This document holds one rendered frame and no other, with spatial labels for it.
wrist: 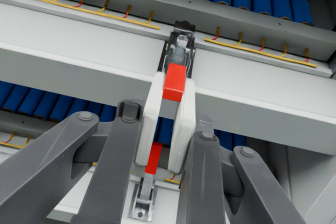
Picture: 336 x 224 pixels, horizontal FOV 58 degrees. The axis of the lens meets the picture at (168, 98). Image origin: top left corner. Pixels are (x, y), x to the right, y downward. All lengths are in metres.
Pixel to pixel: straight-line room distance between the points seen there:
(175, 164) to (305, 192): 0.22
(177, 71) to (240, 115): 0.08
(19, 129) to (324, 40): 0.34
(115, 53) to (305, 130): 0.17
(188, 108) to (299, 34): 0.16
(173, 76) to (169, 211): 0.22
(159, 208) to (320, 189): 0.17
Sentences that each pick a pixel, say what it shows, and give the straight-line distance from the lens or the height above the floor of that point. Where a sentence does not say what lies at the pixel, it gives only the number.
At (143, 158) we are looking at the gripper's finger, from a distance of 0.15.
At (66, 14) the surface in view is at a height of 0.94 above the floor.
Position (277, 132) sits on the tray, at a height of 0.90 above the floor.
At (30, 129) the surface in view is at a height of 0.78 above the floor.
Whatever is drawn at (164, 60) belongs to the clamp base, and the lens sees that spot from 0.23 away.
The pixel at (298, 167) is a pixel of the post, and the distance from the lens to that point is 0.37.
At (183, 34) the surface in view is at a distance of 0.23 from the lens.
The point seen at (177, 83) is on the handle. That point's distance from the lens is 0.18.
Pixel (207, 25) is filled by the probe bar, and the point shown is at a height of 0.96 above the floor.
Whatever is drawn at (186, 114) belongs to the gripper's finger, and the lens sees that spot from 0.15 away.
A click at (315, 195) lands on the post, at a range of 0.34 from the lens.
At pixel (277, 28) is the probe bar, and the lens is 0.29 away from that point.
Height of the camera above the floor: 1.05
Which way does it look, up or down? 33 degrees down
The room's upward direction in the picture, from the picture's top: 13 degrees clockwise
